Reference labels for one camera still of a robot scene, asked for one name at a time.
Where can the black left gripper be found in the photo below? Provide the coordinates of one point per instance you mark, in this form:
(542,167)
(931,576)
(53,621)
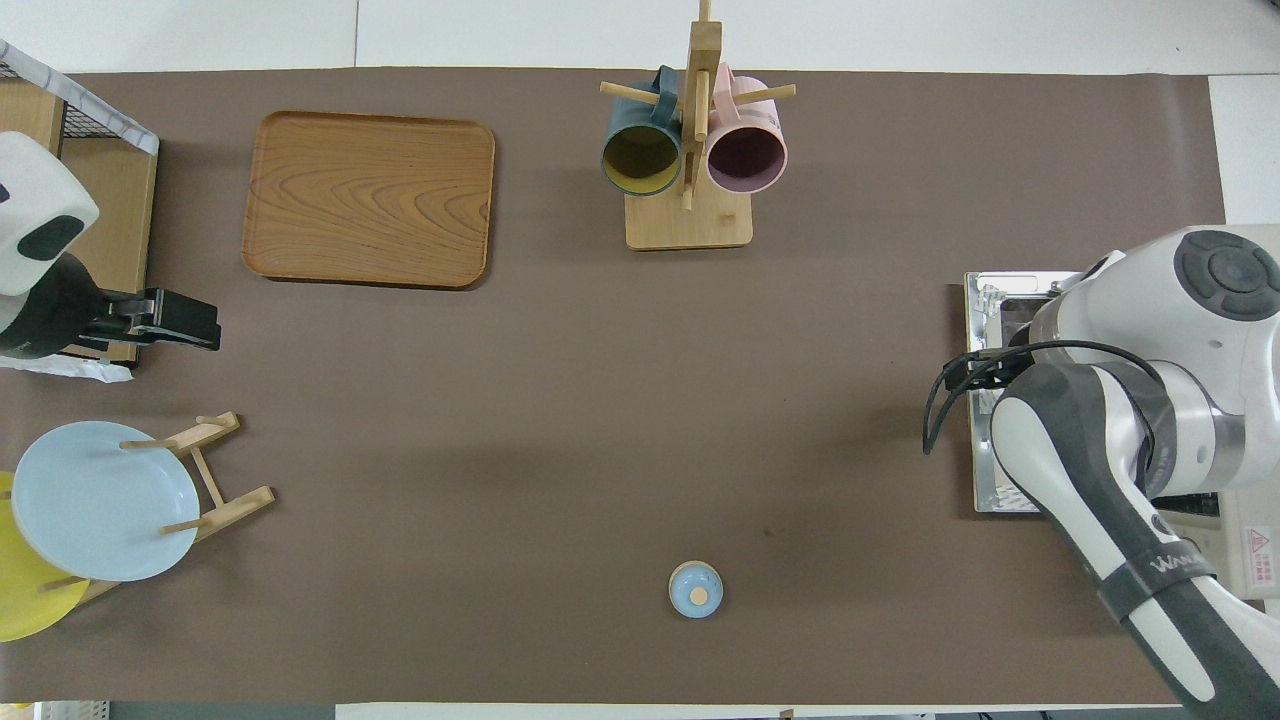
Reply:
(45,315)

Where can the oven door with glass window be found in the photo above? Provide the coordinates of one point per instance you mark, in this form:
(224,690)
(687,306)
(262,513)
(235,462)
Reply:
(982,460)

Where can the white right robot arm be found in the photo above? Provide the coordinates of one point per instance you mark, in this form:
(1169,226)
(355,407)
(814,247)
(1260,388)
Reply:
(1150,450)

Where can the white checked cloth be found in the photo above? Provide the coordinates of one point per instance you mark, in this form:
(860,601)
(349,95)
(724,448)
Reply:
(60,370)

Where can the light blue plate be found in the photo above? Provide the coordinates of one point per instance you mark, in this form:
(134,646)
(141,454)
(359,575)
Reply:
(100,500)

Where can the wooden plate rack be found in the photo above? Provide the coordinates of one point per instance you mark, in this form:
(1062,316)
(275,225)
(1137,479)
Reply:
(235,505)

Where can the wooden tray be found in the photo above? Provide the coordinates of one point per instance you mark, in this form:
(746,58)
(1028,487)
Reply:
(370,200)

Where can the yellow plate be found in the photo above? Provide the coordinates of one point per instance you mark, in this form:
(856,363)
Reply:
(25,600)

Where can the brown table mat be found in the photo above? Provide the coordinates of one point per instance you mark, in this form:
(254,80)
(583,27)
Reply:
(600,420)

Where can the dark blue mug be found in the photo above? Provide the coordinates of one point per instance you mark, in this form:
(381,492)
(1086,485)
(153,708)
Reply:
(640,160)

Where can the wooden mug tree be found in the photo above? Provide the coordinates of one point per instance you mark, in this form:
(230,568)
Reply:
(690,225)

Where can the blue service bell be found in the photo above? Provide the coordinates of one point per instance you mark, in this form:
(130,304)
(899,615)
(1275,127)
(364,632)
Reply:
(695,590)

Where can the pink mug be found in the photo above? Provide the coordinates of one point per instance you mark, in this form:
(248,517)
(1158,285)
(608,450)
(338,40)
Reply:
(745,160)

